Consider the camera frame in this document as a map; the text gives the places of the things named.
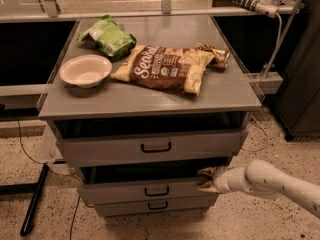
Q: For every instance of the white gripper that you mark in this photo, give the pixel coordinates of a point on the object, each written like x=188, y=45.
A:
x=221, y=181

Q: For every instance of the white power strip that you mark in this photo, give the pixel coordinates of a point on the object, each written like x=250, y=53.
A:
x=265, y=7

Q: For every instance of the brown Sensible chip bag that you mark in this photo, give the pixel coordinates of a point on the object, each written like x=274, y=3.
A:
x=165, y=68

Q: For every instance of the white bowl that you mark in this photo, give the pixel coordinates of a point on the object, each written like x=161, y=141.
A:
x=85, y=71

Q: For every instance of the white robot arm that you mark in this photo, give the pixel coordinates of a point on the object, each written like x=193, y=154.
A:
x=261, y=179

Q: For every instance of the green snack bag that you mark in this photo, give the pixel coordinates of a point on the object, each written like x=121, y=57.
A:
x=112, y=40

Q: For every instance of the grey bottom drawer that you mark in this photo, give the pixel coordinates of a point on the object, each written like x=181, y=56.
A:
x=161, y=205

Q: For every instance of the grey drawer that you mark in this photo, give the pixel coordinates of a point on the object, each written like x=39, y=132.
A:
x=161, y=205
x=146, y=139
x=145, y=181

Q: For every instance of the grey top drawer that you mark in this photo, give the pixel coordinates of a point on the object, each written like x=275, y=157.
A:
x=146, y=139

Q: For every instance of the grey drawer cabinet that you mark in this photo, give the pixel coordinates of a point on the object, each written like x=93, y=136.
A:
x=228, y=91

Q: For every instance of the dark grey cabinet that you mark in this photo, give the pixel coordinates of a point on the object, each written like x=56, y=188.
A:
x=297, y=103

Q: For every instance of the black floor stand leg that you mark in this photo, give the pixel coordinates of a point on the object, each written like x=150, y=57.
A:
x=35, y=189

